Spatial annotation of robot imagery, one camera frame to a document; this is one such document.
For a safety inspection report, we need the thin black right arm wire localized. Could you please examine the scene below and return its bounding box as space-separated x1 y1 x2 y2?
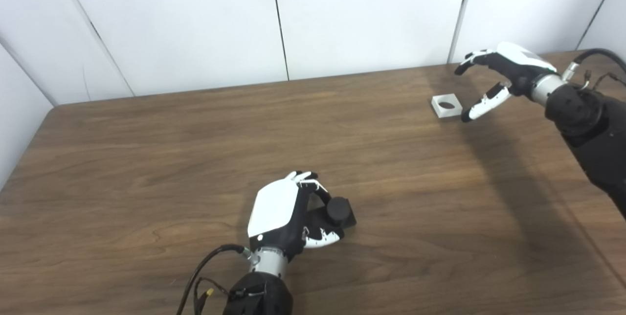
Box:
580 69 626 91

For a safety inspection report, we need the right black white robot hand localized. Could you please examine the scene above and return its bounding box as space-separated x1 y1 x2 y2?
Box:
454 42 559 123

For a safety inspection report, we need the thick black wrist cable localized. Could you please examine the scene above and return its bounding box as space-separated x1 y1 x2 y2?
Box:
176 244 253 315
562 48 626 82

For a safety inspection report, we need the thick black left wrist cable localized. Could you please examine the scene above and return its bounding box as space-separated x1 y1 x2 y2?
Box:
176 244 253 315

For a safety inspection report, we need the black peg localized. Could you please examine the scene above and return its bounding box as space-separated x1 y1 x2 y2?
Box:
306 197 357 238

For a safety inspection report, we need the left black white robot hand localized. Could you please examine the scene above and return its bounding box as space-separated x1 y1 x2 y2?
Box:
247 171 342 263

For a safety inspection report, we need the thin left wire yellow plug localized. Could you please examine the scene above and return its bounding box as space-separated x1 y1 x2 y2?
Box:
194 277 231 315

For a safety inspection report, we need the white square piece with hole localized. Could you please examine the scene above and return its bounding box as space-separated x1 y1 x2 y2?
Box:
431 93 463 118

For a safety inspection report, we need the thick black right wrist cable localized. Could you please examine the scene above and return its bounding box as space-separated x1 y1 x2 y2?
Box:
562 48 626 82

